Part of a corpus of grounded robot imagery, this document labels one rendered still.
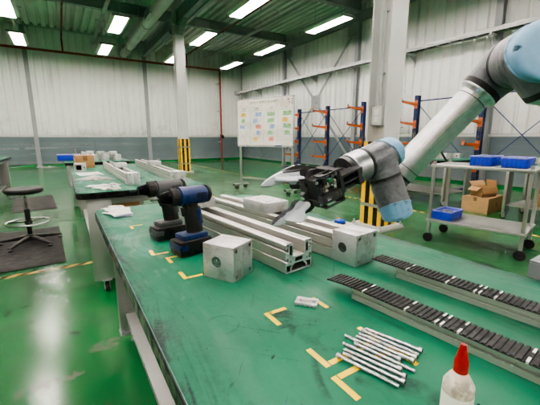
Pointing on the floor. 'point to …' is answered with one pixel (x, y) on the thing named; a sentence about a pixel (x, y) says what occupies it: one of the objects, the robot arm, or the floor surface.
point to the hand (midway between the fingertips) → (268, 203)
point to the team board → (266, 126)
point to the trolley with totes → (446, 216)
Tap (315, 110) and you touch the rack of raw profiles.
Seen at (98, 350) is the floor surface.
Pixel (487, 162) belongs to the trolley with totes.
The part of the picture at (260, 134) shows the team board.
